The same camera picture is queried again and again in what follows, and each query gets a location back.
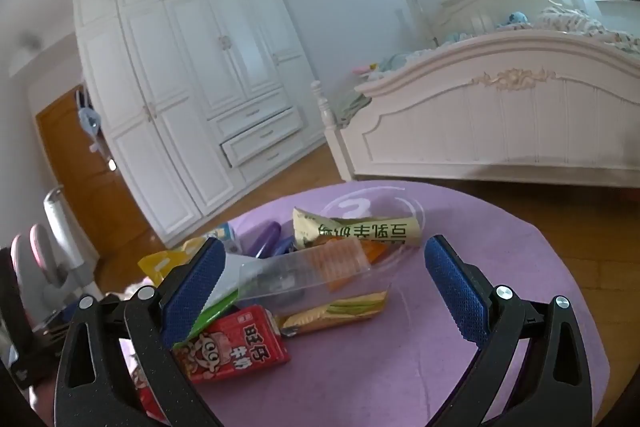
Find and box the folded green blanket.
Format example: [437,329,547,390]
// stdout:
[335,87,373,128]

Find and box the wooden door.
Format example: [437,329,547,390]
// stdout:
[35,84,156,268]

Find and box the purple tablecloth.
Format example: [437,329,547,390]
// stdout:
[117,179,608,427]

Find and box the yellow snack wrapper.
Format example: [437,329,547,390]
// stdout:
[137,238,208,288]

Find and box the white bed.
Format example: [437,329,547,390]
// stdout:
[311,0,640,188]

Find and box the purple plastic object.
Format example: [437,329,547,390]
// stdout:
[252,221,283,258]

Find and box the clear plastic container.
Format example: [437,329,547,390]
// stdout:
[239,239,396,320]

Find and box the hanging blue bag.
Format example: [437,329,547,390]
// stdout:
[75,87,108,152]

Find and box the floral bedding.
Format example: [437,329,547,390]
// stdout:
[537,6,640,52]

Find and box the small red snack packet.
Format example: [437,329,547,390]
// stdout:
[172,305,292,383]

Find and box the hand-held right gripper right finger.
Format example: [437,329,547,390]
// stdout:
[424,234,593,427]

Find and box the white green wrapper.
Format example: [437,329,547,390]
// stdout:
[187,254,261,338]

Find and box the yellow green biscuit wrapper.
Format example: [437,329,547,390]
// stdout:
[275,289,390,338]

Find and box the beige snack wrapper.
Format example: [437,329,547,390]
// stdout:
[292,207,426,258]

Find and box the small white blue carton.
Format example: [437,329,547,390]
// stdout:
[202,223,238,255]

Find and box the orange wrapper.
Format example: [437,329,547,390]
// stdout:
[310,241,401,290]

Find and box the pink grey chair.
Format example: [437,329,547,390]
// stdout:
[0,189,106,388]

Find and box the white wardrobe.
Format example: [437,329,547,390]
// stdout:
[72,0,321,248]

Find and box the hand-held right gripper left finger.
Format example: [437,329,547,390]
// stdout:
[54,237,227,427]

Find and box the blue plush toy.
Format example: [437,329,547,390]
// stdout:
[495,11,531,28]

